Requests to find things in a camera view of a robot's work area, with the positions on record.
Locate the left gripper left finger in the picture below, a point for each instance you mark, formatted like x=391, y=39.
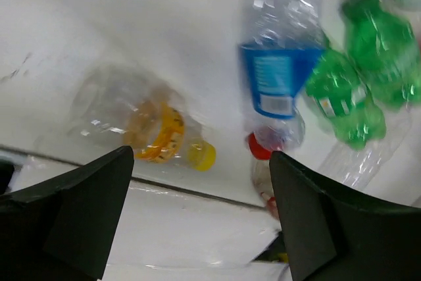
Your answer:
x=63, y=228

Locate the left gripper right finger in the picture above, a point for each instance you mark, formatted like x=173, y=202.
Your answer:
x=333, y=232

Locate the long clear bottle white cap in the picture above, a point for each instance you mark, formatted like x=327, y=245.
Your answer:
x=356, y=168

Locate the clear bottle yellow cap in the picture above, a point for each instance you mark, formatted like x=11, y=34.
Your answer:
x=125, y=105

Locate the clear bottle blue label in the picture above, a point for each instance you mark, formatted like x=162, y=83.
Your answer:
x=283, y=42

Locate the white plastic sheet front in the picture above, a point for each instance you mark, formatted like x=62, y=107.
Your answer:
x=177, y=224

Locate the red cap bottle front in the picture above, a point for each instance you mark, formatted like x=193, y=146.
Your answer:
x=260, y=175

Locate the lower green bottle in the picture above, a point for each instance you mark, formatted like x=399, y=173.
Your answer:
x=345, y=101

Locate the green bottle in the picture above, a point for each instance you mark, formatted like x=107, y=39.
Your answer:
x=383, y=47
x=345, y=101

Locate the upper green bottle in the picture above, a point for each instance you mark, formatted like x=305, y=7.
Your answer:
x=383, y=47

